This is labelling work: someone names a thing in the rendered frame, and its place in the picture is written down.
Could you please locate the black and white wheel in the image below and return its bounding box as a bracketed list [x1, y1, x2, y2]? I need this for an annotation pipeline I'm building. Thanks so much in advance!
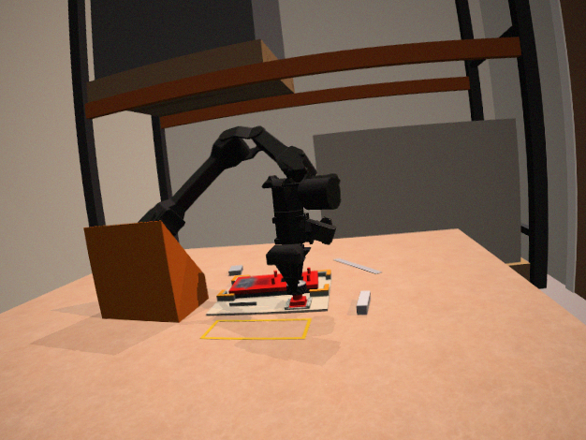
[286, 280, 307, 296]

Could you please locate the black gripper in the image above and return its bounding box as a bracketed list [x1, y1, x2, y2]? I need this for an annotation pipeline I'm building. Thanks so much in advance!
[266, 209, 314, 291]

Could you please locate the grey flat bar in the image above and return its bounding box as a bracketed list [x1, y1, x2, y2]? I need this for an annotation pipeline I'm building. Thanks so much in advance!
[333, 258, 382, 274]

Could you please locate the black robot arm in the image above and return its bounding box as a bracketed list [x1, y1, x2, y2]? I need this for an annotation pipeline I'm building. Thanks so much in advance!
[138, 125, 341, 245]

